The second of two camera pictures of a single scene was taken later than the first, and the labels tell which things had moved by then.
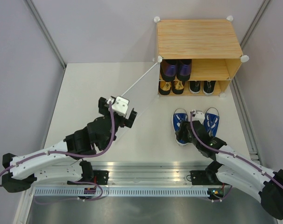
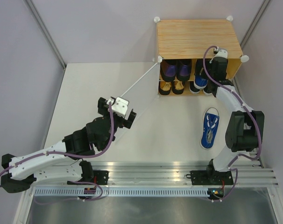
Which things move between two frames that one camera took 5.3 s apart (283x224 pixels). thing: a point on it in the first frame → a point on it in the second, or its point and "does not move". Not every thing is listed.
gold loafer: [164, 87] does not move
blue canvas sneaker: [180, 115] → [201, 80]
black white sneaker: [194, 86] does not move
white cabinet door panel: [143, 94] does not move
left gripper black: [129, 122] does not move
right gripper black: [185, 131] → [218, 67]
